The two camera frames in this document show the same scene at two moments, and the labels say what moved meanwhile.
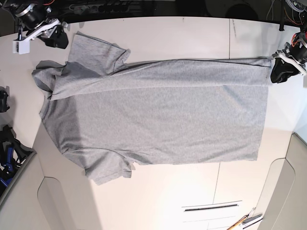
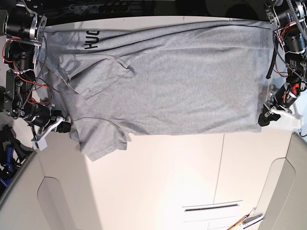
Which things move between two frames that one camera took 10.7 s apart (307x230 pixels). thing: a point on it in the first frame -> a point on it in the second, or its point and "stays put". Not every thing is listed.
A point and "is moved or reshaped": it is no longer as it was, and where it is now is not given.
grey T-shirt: (108, 118) is moved or reshaped
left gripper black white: (284, 53) -> (271, 107)
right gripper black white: (58, 38) -> (56, 116)
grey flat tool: (251, 218) stays put
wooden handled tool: (238, 222) stays put
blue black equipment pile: (13, 154) stays put
